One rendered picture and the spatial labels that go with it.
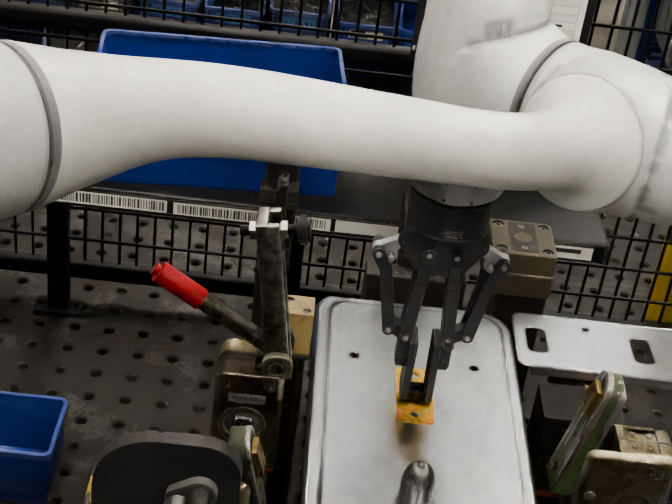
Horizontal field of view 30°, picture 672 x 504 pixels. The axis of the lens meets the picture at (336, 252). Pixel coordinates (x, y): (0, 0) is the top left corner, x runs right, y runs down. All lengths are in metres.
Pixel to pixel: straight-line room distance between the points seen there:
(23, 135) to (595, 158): 0.42
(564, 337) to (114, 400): 0.63
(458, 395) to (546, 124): 0.50
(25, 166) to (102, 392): 1.07
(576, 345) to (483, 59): 0.51
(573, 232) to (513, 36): 0.60
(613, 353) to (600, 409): 0.25
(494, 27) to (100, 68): 0.38
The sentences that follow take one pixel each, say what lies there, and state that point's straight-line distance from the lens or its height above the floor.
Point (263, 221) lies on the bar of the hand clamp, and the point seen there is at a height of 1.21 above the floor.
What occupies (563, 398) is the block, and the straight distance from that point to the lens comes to 1.38.
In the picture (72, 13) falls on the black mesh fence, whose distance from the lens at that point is 1.70.
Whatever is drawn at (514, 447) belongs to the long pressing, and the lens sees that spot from 1.27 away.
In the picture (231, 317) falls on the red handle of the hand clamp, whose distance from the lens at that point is 1.21.
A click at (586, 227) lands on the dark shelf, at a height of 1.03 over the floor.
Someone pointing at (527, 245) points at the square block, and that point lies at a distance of 1.47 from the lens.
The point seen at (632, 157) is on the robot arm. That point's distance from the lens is 0.93.
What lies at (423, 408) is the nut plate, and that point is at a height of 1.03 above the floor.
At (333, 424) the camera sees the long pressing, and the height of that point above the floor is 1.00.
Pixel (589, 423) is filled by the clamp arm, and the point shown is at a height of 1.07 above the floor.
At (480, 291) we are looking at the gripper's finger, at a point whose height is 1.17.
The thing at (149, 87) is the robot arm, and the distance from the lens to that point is 0.77.
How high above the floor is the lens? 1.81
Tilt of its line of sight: 33 degrees down
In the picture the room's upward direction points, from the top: 8 degrees clockwise
